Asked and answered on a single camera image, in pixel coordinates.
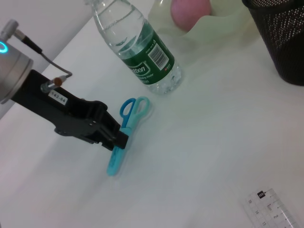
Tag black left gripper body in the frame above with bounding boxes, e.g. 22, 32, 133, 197
12, 68, 120, 146

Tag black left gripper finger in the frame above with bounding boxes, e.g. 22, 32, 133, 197
94, 123, 131, 152

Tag blue scissors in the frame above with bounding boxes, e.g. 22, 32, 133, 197
105, 96, 151, 177

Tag clear bottle with green label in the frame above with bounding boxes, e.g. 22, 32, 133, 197
84, 0, 183, 96

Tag pink peach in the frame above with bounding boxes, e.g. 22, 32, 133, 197
170, 0, 212, 32

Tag transparent plastic ruler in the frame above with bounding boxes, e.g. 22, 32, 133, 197
244, 188, 304, 228

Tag green glass fruit plate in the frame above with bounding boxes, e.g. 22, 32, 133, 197
147, 0, 253, 39

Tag black mesh pen holder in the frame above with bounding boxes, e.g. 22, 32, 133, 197
241, 0, 304, 86

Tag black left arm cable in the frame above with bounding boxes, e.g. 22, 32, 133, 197
13, 30, 74, 86

